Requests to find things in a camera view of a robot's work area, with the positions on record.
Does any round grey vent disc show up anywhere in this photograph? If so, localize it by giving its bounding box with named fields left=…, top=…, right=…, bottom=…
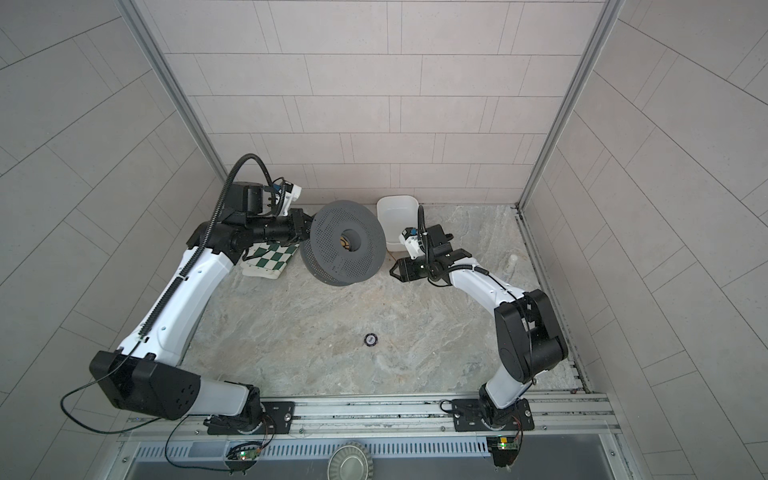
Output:
left=327, top=442, right=374, bottom=480

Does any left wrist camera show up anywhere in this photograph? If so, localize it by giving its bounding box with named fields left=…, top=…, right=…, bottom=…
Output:
left=230, top=181, right=304, bottom=218

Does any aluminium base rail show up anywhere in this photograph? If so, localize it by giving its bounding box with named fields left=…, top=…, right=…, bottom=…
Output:
left=119, top=392, right=622, bottom=445

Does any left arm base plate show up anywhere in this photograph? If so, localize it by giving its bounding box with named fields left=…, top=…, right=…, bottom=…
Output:
left=203, top=401, right=295, bottom=435

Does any green white checkerboard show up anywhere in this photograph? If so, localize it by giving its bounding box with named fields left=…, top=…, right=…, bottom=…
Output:
left=240, top=243, right=299, bottom=280

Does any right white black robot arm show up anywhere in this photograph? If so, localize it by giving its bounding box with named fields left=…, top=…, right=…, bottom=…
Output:
left=390, top=207, right=568, bottom=433

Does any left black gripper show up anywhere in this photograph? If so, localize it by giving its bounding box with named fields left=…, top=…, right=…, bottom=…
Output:
left=244, top=210, right=327, bottom=247

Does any right circuit board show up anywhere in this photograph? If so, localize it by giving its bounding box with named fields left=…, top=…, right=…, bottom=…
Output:
left=486, top=436, right=521, bottom=461

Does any grey cable spool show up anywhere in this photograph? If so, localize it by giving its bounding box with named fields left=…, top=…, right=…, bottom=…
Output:
left=300, top=200, right=386, bottom=287

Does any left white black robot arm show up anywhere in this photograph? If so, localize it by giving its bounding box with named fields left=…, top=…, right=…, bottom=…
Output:
left=89, top=153, right=312, bottom=434

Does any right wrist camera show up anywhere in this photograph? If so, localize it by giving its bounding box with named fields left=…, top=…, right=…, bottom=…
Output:
left=399, top=227, right=425, bottom=260

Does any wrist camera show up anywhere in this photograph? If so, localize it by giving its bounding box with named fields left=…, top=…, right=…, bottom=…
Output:
left=399, top=227, right=425, bottom=260
left=230, top=181, right=304, bottom=218

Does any white plastic tray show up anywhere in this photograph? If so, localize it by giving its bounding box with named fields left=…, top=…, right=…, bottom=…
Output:
left=376, top=195, right=419, bottom=253

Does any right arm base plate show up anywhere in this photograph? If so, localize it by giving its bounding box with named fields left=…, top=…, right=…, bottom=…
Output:
left=450, top=398, right=535, bottom=432

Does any left circuit board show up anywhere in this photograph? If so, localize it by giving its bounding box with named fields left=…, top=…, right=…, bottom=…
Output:
left=226, top=441, right=263, bottom=462

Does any circuit board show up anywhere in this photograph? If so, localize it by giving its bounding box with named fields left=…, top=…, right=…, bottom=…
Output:
left=486, top=436, right=521, bottom=461
left=226, top=441, right=263, bottom=462

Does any centre poker chip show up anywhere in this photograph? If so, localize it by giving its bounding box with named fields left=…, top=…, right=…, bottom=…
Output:
left=364, top=333, right=378, bottom=347

